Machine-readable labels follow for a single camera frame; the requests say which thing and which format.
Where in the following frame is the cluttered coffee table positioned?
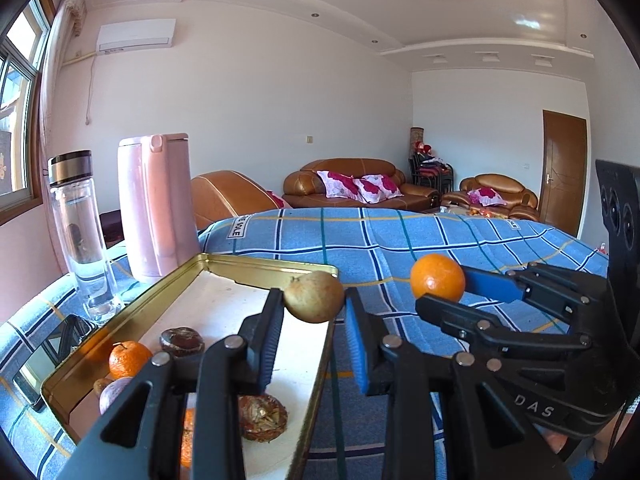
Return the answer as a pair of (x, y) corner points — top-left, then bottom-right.
(440, 204), (521, 218)

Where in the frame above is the small dark brown fruit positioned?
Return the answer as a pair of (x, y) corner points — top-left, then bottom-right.
(160, 326), (205, 358)

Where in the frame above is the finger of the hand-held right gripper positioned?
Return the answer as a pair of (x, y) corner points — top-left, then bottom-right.
(462, 262), (613, 331)
(415, 295), (593, 361)

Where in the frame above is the blue checked tablecloth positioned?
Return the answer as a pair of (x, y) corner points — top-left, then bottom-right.
(0, 205), (613, 480)

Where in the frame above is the brown leather armchair with cushion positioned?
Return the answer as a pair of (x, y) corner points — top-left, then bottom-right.
(442, 173), (541, 221)

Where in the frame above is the small floral pink cushion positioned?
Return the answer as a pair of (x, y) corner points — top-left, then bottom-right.
(467, 187), (508, 206)

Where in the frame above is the long brown leather sofa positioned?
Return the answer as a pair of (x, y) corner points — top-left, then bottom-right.
(282, 158), (443, 211)

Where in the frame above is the brown wooden door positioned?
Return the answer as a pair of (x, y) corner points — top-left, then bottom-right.
(542, 109), (587, 233)

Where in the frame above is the pink electric kettle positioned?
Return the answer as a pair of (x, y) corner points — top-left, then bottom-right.
(117, 132), (201, 284)

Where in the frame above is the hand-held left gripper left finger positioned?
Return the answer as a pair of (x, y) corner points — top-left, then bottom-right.
(55, 287), (286, 480)

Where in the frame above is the stack of dark chairs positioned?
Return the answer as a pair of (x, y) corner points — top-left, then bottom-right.
(410, 152), (455, 191)

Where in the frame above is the clear glass bottle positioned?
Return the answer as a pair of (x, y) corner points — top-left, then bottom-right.
(47, 150), (123, 322)

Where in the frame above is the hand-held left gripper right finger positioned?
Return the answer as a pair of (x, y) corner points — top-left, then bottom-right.
(345, 287), (573, 480)

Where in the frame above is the orange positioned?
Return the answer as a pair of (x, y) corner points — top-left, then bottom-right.
(410, 254), (467, 303)
(108, 341), (153, 380)
(180, 407), (196, 468)

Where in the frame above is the white air conditioner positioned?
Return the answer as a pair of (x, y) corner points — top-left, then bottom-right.
(96, 18), (177, 54)

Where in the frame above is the large dark brown fruit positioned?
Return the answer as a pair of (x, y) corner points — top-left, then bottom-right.
(237, 394), (289, 442)

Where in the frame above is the pink curtain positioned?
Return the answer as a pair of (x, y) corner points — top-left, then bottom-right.
(37, 0), (88, 271)

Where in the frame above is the person's right hand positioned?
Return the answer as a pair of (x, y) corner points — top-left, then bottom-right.
(542, 410), (631, 466)

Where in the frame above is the black smartphone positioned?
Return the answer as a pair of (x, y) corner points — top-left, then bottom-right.
(12, 314), (93, 413)

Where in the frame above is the window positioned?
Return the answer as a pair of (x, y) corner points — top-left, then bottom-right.
(0, 0), (56, 221)

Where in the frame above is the gold metal tin tray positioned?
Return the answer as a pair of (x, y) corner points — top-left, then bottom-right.
(41, 253), (340, 480)

